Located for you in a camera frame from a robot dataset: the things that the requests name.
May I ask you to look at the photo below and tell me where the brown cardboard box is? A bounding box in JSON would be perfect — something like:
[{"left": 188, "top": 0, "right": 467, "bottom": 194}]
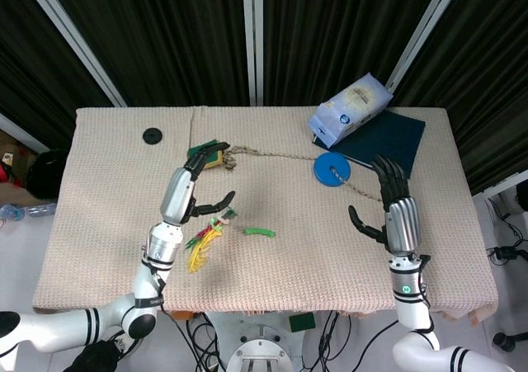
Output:
[{"left": 0, "top": 128, "right": 42, "bottom": 206}]

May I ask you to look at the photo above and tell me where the blue white paper bag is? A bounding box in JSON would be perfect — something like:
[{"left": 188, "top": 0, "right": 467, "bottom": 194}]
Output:
[{"left": 308, "top": 72, "right": 394, "bottom": 149}]

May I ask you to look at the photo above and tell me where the colourful feather shuttlecock toy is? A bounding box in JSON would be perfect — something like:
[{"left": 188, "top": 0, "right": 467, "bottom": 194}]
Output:
[{"left": 184, "top": 207, "right": 238, "bottom": 275}]

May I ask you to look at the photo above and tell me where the black round stand foot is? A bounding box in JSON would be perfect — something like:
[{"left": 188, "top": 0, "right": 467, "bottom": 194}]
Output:
[{"left": 493, "top": 331, "right": 528, "bottom": 353}]

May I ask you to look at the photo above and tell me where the braided brown rope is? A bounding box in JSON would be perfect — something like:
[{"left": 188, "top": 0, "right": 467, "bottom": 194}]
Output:
[{"left": 221, "top": 144, "right": 384, "bottom": 203}]

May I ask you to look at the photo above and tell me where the green curved rubber toy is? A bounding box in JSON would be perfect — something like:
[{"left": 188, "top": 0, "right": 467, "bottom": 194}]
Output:
[{"left": 243, "top": 226, "right": 276, "bottom": 238}]

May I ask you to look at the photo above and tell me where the white metal frame post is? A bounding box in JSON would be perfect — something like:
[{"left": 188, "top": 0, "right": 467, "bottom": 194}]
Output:
[
  {"left": 386, "top": 0, "right": 469, "bottom": 93},
  {"left": 241, "top": 0, "right": 265, "bottom": 107},
  {"left": 18, "top": 0, "right": 127, "bottom": 108}
]

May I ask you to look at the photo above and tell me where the green yellow sponge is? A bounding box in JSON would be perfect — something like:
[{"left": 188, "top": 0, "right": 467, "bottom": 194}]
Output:
[{"left": 187, "top": 139, "right": 226, "bottom": 170}]

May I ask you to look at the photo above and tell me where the black pleated curtain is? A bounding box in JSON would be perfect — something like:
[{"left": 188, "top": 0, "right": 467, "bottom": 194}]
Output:
[{"left": 0, "top": 0, "right": 528, "bottom": 195}]

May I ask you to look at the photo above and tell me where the clear plastic bottle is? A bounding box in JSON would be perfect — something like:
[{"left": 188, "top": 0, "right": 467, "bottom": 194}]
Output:
[{"left": 0, "top": 201, "right": 57, "bottom": 221}]

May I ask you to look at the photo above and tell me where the black cable bundle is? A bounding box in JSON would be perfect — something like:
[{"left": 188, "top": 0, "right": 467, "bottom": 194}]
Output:
[
  {"left": 303, "top": 310, "right": 399, "bottom": 372},
  {"left": 164, "top": 310, "right": 232, "bottom": 372}
]

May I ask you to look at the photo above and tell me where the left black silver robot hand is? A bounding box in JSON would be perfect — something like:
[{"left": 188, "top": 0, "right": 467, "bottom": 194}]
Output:
[{"left": 159, "top": 141, "right": 237, "bottom": 226}]

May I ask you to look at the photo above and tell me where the small green box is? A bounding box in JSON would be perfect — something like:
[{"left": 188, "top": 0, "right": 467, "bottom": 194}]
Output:
[{"left": 288, "top": 313, "right": 317, "bottom": 334}]

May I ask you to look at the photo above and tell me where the dark blue notebook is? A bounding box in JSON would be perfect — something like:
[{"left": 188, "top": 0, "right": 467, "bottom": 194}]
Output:
[{"left": 312, "top": 110, "right": 427, "bottom": 181}]

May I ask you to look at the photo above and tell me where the blue plastic disc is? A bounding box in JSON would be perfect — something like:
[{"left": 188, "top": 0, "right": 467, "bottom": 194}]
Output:
[{"left": 313, "top": 152, "right": 352, "bottom": 189}]

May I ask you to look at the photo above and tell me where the beige woven tablecloth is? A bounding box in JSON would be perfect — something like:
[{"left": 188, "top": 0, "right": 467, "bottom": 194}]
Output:
[{"left": 31, "top": 106, "right": 498, "bottom": 319}]

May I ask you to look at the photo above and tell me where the white metal frame rail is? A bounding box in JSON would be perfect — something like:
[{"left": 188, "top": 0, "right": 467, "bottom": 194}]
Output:
[
  {"left": 0, "top": 111, "right": 50, "bottom": 153},
  {"left": 472, "top": 169, "right": 528, "bottom": 202}
]

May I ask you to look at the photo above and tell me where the white robot torso base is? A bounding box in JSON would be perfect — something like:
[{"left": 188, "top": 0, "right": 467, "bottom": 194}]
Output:
[{"left": 225, "top": 313, "right": 300, "bottom": 372}]

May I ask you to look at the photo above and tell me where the black helmet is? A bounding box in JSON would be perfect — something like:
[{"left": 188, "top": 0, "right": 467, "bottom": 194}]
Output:
[{"left": 25, "top": 148, "right": 69, "bottom": 202}]

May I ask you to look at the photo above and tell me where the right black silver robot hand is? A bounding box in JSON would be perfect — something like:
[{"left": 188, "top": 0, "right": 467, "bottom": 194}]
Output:
[{"left": 347, "top": 154, "right": 422, "bottom": 254}]

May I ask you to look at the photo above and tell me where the black power adapter cable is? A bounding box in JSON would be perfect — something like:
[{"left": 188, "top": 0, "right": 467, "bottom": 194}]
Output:
[{"left": 485, "top": 198, "right": 528, "bottom": 264}]

